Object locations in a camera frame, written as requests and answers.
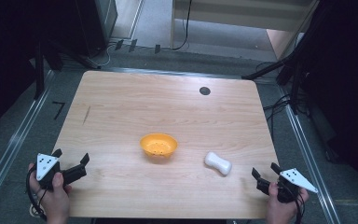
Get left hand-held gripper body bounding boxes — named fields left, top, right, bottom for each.
left=35, top=152, right=88, bottom=191

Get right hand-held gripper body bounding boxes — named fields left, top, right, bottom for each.
left=255, top=168, right=319, bottom=203

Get person's right hand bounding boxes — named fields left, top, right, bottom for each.
left=265, top=181, right=310, bottom=224

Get person's left hand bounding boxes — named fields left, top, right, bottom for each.
left=27, top=162, right=73, bottom=224

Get orange plastic bowl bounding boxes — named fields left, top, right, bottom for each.
left=139, top=133, right=179, bottom=161

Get black metal stand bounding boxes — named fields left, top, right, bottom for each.
left=32, top=39, right=65, bottom=101
left=241, top=51, right=312, bottom=116

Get dark curtain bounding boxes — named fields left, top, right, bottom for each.
left=292, top=0, right=358, bottom=195
left=0, top=0, right=79, bottom=142

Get black cabinet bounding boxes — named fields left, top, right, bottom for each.
left=74, top=0, right=119, bottom=58

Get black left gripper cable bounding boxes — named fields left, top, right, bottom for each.
left=25, top=173, right=49, bottom=222

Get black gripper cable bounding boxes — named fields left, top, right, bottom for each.
left=287, top=186, right=308, bottom=224
left=25, top=173, right=49, bottom=222

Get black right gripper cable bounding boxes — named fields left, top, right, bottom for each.
left=287, top=186, right=308, bottom=224

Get metal floor rail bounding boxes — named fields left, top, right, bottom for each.
left=278, top=85, right=342, bottom=224
left=0, top=69, right=56, bottom=210

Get black floor cable bundle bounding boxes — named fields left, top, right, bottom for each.
left=262, top=92, right=311, bottom=135

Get white floor cable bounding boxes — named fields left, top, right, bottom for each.
left=87, top=43, right=116, bottom=68

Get cream furniture frame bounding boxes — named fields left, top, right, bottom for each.
left=170, top=0, right=321, bottom=61

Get black hanging cable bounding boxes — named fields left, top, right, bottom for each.
left=171, top=0, right=194, bottom=51

